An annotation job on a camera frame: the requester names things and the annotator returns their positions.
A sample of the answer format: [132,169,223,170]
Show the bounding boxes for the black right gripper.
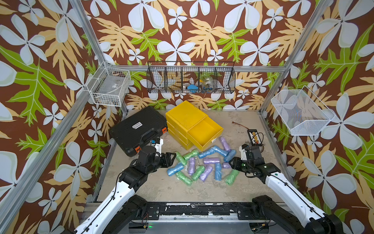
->
[226,155,254,174]

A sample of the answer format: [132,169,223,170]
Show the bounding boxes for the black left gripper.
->
[145,151,176,175]

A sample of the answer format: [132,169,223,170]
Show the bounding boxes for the purple trash bag roll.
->
[203,158,221,164]
[188,157,196,176]
[199,165,213,182]
[220,136,231,152]
[222,162,232,169]

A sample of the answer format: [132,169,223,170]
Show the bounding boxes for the green trash bag roll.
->
[183,149,199,160]
[175,152,188,166]
[225,170,239,185]
[191,165,205,181]
[175,171,193,186]

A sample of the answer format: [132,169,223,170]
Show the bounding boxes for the yellow top drawer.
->
[187,117,224,151]

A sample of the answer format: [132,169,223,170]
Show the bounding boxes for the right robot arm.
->
[225,144,343,234]

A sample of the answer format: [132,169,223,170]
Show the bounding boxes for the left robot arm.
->
[65,144,180,234]

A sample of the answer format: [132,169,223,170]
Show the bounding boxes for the blue trash bag roll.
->
[214,163,222,181]
[211,145,228,157]
[224,150,236,162]
[198,147,215,159]
[167,163,184,176]

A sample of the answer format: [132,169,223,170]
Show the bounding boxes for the yellow plastic drawer cabinet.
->
[166,101,207,150]

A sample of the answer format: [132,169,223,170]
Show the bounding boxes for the black parallel charging board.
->
[247,129,261,146]

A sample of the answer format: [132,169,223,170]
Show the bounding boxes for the black tool case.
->
[109,106,168,157]

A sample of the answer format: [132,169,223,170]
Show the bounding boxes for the blue object in basket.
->
[188,84,199,93]

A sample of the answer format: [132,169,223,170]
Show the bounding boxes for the clear jar in basket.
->
[202,77,214,92]

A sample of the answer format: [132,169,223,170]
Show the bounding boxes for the white mesh basket right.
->
[271,86,335,136]

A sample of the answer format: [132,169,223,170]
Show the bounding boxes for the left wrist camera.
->
[152,138,163,153]

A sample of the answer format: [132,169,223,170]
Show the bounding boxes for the black wire basket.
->
[146,61,236,94]

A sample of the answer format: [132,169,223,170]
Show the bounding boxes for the white wire basket left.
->
[87,62,131,107]

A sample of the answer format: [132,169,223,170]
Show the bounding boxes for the aluminium frame post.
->
[259,0,333,114]

